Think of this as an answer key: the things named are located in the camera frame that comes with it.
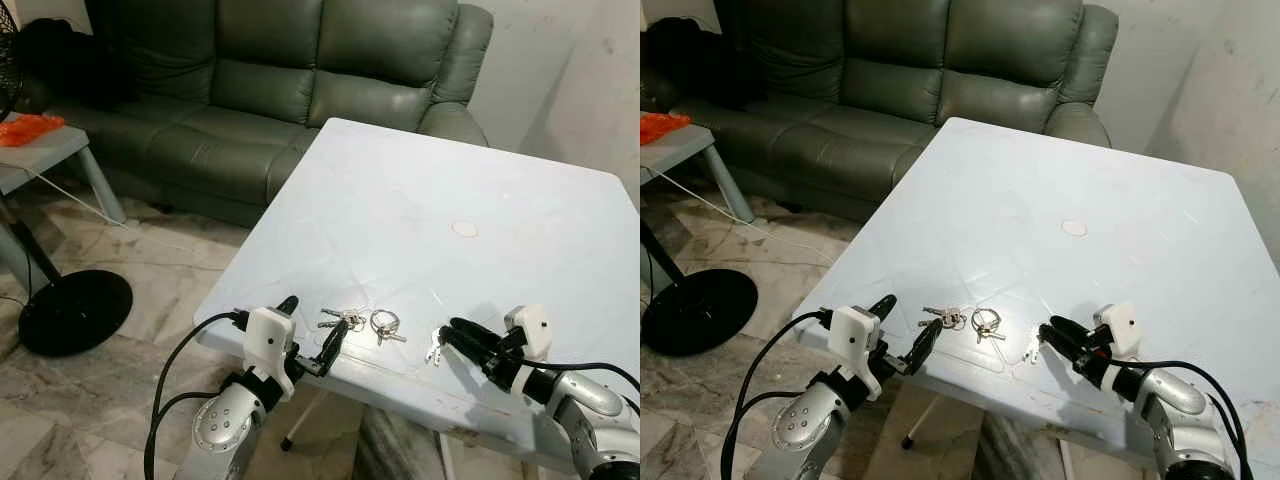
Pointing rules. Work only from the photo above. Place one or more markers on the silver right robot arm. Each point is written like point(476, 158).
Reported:
point(1178, 395)
point(588, 396)

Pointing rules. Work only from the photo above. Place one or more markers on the orange plastic bag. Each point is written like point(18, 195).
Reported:
point(30, 129)
point(660, 127)

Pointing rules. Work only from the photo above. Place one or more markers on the black standing fan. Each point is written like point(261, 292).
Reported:
point(75, 312)
point(700, 312)

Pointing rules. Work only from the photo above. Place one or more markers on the bunch of small keys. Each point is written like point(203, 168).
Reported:
point(345, 319)
point(945, 317)

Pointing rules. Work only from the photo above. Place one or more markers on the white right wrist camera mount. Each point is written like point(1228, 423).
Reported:
point(530, 330)
point(1120, 328)

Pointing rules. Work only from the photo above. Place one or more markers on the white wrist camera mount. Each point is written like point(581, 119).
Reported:
point(853, 338)
point(530, 330)
point(1120, 328)
point(266, 338)

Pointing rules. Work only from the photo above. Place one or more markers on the grey-green leather sofa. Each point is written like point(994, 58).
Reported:
point(900, 90)
point(300, 90)

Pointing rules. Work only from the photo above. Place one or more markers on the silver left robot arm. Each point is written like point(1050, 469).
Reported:
point(225, 422)
point(810, 420)

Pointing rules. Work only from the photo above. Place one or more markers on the round beige table plug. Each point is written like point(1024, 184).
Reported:
point(1074, 228)
point(465, 229)

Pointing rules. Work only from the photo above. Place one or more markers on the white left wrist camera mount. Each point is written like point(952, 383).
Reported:
point(853, 338)
point(266, 338)

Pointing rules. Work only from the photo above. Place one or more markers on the black bundle on sofa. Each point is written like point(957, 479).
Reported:
point(70, 60)
point(700, 60)

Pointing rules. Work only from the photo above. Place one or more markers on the small grey side table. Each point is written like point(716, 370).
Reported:
point(45, 158)
point(685, 152)

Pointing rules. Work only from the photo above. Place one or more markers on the white table leg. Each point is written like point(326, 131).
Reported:
point(303, 420)
point(925, 415)

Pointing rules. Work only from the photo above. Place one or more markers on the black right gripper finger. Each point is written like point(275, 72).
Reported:
point(465, 347)
point(1062, 343)
point(478, 330)
point(1075, 328)

